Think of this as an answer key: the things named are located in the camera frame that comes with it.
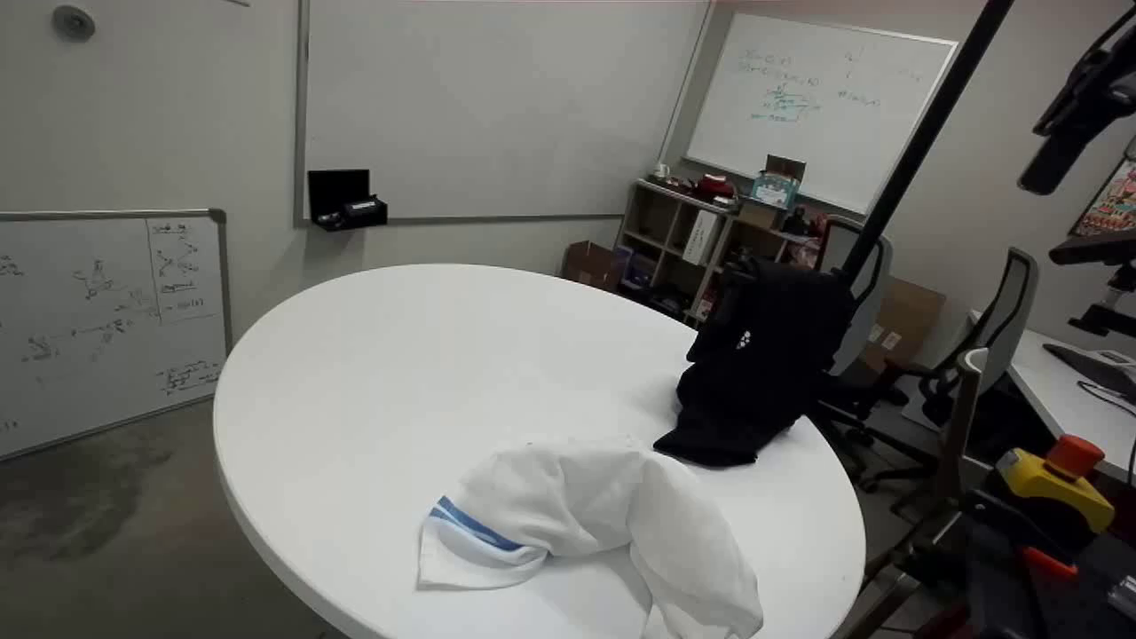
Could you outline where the black t-shirt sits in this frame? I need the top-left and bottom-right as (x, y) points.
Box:
(650, 259), (860, 473)

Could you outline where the small brown cardboard box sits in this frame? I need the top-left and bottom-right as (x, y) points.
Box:
(562, 237), (618, 291)

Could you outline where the open wooden shelf unit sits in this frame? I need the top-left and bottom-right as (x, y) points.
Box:
(614, 172), (830, 327)

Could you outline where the white towel with blue stripe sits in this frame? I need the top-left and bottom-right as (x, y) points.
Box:
(412, 440), (770, 639)

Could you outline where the red item on shelf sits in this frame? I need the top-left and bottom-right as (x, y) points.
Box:
(692, 170), (740, 203)

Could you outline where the teal box on shelf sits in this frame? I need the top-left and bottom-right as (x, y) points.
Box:
(744, 172), (801, 216)

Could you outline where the black eraser box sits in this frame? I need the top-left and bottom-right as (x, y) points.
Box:
(307, 168), (389, 234)

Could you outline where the large brown cardboard box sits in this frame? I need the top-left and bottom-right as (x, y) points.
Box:
(862, 275), (952, 379)

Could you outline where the black metal pole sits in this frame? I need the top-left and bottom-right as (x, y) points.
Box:
(830, 0), (1018, 288)

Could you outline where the black mesh office chair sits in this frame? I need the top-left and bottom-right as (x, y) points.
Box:
(918, 243), (1045, 432)

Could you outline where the leaning whiteboard with black scribbles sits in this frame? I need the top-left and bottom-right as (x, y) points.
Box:
(0, 204), (233, 460)

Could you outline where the white side desk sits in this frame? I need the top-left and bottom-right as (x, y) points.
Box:
(1008, 327), (1136, 478)

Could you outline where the yellow red emergency stop button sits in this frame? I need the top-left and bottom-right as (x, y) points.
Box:
(991, 432), (1120, 538)

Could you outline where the red framed picture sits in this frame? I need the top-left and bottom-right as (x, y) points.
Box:
(1067, 156), (1136, 240)

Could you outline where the large blank wall whiteboard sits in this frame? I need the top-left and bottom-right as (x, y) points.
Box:
(296, 0), (715, 228)

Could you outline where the wall whiteboard with green writing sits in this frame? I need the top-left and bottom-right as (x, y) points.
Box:
(686, 11), (963, 220)

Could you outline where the grey metal post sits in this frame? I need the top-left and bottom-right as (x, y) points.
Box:
(929, 345), (994, 506)

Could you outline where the black clamp bracket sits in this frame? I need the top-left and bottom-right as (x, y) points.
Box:
(1045, 228), (1136, 345)

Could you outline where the black blurry equipment mount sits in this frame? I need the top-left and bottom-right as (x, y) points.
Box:
(1018, 2), (1136, 200)

